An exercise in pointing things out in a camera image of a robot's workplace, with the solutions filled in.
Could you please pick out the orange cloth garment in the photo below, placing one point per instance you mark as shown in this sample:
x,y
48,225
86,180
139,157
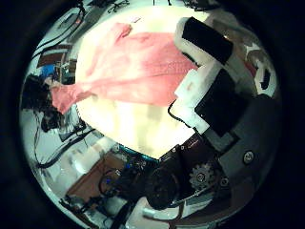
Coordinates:
x,y
133,66

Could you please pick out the black control equipment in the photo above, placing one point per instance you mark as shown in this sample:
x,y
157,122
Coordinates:
x,y
127,179

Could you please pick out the small paper tag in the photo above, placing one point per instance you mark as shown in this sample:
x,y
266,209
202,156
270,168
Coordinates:
x,y
135,19

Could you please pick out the brown wooden platform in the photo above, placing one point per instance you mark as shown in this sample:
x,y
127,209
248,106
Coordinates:
x,y
87,183

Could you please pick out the wooden office desk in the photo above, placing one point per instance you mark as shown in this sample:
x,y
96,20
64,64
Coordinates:
x,y
52,58

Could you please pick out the blue computer monitor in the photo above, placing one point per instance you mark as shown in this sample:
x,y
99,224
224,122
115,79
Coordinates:
x,y
47,70

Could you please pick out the seated person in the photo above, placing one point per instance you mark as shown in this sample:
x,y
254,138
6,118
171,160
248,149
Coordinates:
x,y
38,98

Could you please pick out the black camera tripod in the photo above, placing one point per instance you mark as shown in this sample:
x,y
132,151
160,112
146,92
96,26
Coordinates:
x,y
117,5

